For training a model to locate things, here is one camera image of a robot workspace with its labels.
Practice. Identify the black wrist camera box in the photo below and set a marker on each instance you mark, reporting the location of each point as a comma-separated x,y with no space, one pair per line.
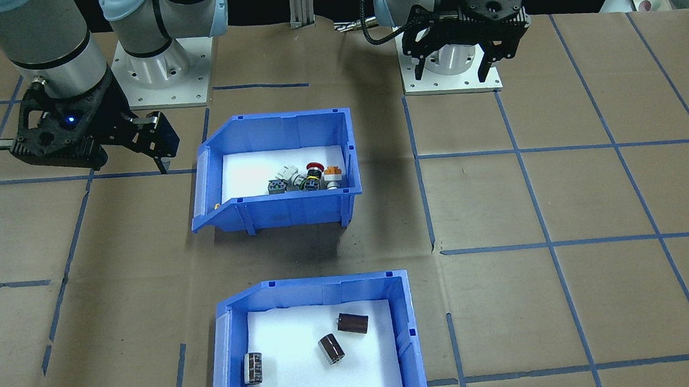
59,155

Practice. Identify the orange and white switch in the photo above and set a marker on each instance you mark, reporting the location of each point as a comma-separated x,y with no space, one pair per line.
334,176

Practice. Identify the aluminium frame post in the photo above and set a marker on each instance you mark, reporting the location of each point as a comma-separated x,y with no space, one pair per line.
301,0

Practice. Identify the white square base plate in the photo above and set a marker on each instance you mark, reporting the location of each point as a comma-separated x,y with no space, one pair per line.
189,90
419,88

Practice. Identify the black switch contact block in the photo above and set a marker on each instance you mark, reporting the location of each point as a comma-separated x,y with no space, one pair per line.
277,187

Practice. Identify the white foam bin liner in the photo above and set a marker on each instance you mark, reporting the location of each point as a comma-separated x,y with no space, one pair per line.
298,382
251,173

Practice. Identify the red mushroom push button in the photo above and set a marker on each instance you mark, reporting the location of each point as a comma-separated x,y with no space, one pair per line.
315,172

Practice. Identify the pink and white cup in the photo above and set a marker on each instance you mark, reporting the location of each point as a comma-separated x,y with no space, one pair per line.
649,4

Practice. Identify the blue plastic battery bin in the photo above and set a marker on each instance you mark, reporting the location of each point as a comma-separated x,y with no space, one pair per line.
303,292

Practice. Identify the dark cylindrical battery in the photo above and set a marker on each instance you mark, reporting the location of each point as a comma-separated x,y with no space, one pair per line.
254,368
331,348
355,323

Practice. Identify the blue plastic button bin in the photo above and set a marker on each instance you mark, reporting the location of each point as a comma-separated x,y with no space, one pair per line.
284,213

